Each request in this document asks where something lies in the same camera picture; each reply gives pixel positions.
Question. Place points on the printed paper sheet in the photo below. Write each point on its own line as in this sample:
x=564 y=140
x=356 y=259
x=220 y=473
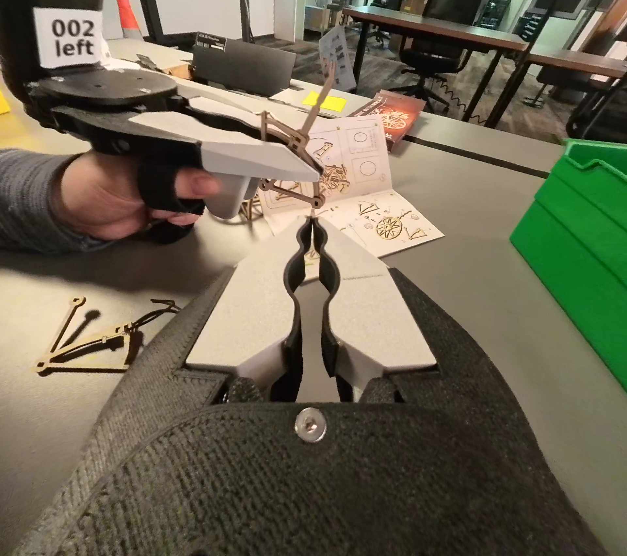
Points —
x=338 y=51

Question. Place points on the orange traffic cone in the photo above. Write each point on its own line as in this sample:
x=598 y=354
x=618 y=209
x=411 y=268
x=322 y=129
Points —
x=130 y=19

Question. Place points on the wooden triangular frame part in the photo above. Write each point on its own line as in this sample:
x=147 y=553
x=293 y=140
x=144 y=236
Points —
x=83 y=366

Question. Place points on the person's left hand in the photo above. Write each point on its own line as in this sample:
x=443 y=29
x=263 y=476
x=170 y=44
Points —
x=98 y=193

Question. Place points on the model instruction booklet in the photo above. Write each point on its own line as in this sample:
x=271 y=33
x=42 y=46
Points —
x=392 y=203

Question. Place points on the black cardboard box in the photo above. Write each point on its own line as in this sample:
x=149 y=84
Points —
x=245 y=68

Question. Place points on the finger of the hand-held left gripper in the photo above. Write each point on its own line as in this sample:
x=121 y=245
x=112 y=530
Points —
x=245 y=159
x=220 y=106

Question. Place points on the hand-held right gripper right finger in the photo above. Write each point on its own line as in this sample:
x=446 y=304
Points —
x=377 y=321

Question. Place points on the green plastic bin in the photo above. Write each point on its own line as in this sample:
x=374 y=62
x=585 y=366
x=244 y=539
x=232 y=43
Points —
x=588 y=193
x=578 y=291

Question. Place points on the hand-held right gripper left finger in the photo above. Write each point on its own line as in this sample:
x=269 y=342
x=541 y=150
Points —
x=245 y=321

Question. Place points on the person's left forearm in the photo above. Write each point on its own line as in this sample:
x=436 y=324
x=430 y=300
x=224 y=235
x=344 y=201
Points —
x=29 y=198

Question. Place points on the red model kit box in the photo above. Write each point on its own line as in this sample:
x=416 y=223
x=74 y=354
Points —
x=392 y=117

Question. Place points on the wooden spoked wheel part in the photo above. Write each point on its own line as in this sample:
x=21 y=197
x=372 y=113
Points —
x=251 y=211

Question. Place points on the wooden model frame part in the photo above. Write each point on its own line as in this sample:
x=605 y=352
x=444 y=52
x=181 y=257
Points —
x=297 y=140

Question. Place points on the brown desk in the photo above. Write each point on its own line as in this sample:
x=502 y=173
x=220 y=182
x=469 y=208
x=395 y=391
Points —
x=578 y=62
x=441 y=25

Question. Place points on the yellow sticky note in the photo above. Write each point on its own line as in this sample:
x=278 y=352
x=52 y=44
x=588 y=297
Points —
x=326 y=103

